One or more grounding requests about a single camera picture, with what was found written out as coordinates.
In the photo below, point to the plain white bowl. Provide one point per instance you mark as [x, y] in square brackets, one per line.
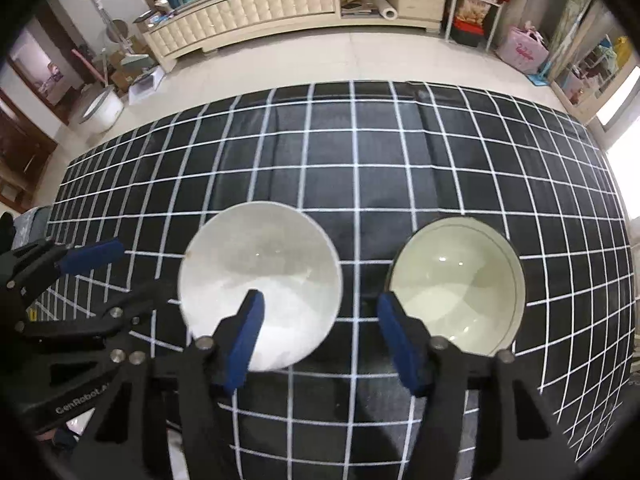
[260, 260]

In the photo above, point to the cream television cabinet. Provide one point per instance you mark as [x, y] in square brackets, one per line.
[260, 10]

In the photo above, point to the black cloth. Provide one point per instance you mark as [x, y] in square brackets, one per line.
[5, 230]

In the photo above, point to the cardboard box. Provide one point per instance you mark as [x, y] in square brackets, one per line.
[117, 77]

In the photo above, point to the green patterned bowl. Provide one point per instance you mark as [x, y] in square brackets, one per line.
[450, 270]

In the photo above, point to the white mop bucket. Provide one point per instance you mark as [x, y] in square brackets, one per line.
[97, 110]

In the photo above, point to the white paper roll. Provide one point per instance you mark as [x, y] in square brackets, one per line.
[386, 8]

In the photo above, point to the black white checked tablecloth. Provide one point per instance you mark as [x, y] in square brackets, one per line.
[350, 185]

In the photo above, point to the white mop pole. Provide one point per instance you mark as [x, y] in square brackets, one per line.
[107, 30]

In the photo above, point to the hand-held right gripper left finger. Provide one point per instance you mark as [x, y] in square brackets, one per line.
[245, 340]

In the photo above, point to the brown wooden door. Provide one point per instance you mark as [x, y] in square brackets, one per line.
[22, 140]

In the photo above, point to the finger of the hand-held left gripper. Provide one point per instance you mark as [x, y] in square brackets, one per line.
[150, 300]
[90, 257]

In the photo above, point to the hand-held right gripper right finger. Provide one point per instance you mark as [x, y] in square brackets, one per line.
[400, 345]

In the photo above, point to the grey sofa cover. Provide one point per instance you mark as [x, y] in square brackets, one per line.
[35, 225]

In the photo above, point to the pink bag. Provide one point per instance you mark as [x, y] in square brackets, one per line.
[522, 52]

